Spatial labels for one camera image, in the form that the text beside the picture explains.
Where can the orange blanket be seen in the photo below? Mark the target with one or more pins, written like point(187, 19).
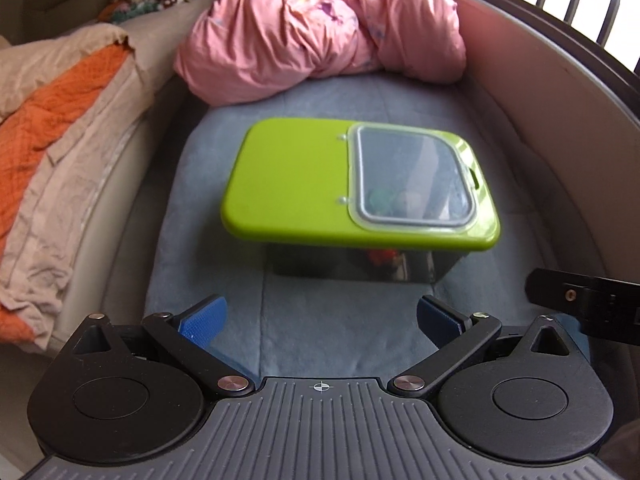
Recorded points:
point(50, 125)

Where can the beige wrinkled cloth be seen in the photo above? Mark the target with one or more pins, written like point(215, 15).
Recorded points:
point(65, 220)

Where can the beige leather sofa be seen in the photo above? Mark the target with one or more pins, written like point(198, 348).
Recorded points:
point(155, 50)

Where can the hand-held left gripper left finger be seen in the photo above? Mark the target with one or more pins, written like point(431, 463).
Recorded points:
point(202, 317)

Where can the crochet doll with green body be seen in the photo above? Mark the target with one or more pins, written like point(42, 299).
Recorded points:
point(381, 200)

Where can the green box lid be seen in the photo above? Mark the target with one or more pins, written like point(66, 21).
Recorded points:
point(290, 175)

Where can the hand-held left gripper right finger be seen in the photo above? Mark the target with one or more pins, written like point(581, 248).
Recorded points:
point(442, 320)

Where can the pink quilt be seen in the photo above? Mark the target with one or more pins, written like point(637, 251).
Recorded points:
point(280, 30)

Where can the grey-blue plush mat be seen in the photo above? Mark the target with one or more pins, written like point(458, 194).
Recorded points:
point(310, 320)

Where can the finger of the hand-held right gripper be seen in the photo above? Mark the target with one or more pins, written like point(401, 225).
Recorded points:
point(555, 290)

